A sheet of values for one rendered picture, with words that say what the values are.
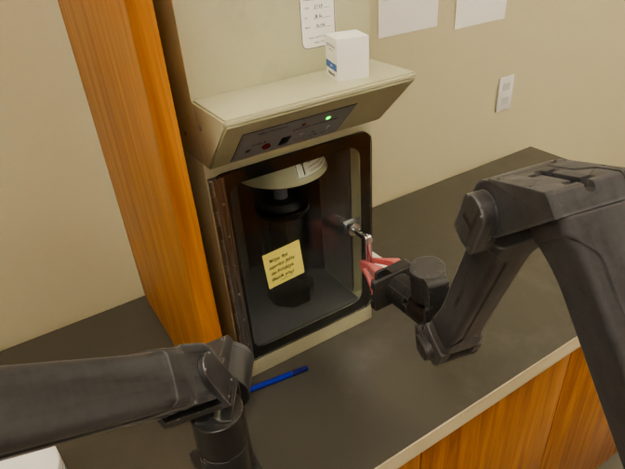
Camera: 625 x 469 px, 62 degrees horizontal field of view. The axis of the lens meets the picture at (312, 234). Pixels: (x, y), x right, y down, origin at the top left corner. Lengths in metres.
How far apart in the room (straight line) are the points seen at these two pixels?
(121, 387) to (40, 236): 0.86
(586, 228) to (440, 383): 0.67
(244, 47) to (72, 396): 0.55
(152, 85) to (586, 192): 0.47
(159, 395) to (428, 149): 1.39
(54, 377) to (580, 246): 0.39
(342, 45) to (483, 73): 1.07
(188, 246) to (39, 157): 0.54
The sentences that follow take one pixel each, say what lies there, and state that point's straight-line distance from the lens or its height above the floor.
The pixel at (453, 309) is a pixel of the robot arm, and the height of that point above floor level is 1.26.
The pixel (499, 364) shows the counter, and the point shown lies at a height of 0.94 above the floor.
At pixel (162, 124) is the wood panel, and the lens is 0.68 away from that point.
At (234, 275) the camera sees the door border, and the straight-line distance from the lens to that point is 0.92.
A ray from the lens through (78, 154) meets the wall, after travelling 1.22.
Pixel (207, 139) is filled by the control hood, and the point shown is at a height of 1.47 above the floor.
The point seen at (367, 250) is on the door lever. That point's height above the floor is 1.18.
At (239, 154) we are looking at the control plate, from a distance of 0.78.
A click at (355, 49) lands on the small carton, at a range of 0.80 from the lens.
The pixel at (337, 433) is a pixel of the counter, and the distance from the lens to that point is 0.99.
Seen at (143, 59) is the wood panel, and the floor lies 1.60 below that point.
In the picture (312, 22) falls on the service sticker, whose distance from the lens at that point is 0.85.
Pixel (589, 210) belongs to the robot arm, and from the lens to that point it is 0.46.
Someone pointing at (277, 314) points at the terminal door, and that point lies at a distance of 1.01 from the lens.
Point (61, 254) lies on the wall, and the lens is 1.31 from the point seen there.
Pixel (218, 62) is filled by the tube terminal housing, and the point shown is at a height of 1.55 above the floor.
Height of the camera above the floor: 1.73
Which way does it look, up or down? 32 degrees down
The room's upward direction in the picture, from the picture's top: 4 degrees counter-clockwise
